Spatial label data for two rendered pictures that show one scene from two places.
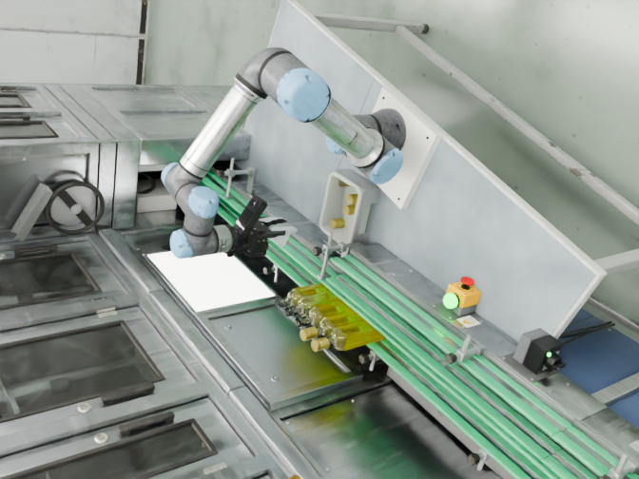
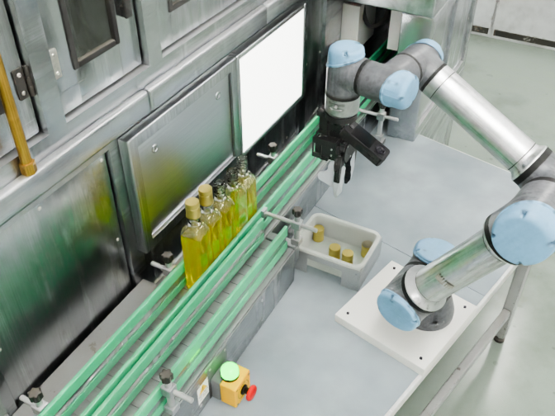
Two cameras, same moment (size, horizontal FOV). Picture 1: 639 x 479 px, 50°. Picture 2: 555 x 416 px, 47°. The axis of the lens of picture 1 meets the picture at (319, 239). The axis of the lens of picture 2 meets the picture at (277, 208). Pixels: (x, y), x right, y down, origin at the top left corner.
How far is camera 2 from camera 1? 0.49 m
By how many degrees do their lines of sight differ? 4
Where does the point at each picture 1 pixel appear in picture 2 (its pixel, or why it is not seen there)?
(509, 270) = not seen: outside the picture
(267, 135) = (413, 160)
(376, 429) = (82, 267)
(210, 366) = (178, 70)
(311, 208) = (332, 202)
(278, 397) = (133, 151)
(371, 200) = (346, 278)
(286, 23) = not seen: hidden behind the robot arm
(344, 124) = (468, 273)
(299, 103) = (519, 228)
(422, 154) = (400, 349)
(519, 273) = not seen: outside the picture
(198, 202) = (402, 82)
